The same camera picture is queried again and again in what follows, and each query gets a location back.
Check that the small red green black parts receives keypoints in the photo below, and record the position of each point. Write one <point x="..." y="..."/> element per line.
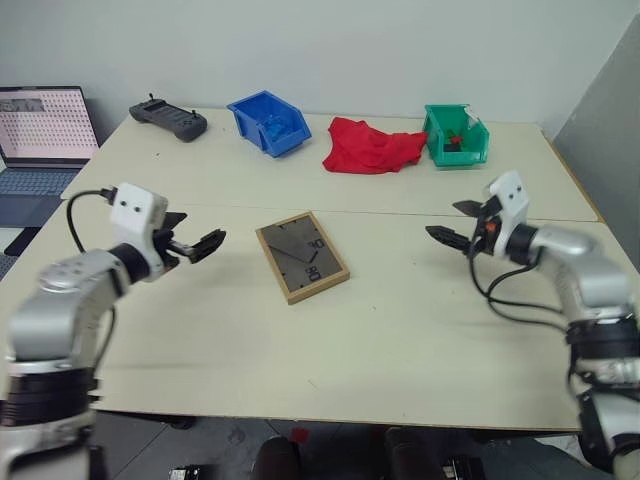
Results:
<point x="455" y="140"/>

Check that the wooden framed square clock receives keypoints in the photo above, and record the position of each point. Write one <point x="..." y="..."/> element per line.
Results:
<point x="302" y="257"/>

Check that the open grey laptop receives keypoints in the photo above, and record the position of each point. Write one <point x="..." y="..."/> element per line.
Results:
<point x="40" y="130"/>

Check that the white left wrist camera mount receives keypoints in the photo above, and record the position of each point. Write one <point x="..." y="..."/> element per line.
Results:
<point x="131" y="210"/>

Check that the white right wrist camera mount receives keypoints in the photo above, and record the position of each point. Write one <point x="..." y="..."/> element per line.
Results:
<point x="512" y="200"/>

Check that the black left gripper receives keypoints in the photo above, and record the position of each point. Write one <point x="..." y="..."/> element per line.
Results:
<point x="164" y="247"/>

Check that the blue plastic storage bin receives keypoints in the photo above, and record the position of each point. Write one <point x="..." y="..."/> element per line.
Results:
<point x="280" y="142"/>

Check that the green plastic storage bin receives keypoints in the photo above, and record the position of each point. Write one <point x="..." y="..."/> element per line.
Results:
<point x="457" y="159"/>

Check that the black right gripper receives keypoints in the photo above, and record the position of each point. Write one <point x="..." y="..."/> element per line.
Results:
<point x="486" y="232"/>

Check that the grey upright panel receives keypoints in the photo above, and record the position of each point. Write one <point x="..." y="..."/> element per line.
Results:
<point x="605" y="150"/>

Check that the red cloth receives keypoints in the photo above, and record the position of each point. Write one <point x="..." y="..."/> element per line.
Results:
<point x="372" y="150"/>

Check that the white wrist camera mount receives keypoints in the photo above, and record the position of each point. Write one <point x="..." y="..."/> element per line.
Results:
<point x="512" y="200"/>
<point x="131" y="210"/>

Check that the blue plastic parts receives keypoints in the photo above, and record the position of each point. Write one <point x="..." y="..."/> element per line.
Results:
<point x="277" y="127"/>

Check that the dark rounded shape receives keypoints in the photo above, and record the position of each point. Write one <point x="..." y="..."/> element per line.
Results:
<point x="277" y="460"/>

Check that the grey handheld remote controller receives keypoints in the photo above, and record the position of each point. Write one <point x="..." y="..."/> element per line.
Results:
<point x="167" y="120"/>

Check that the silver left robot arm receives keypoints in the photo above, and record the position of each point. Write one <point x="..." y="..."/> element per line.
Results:
<point x="55" y="320"/>

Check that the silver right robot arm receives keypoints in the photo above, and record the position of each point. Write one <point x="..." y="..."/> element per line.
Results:
<point x="590" y="280"/>

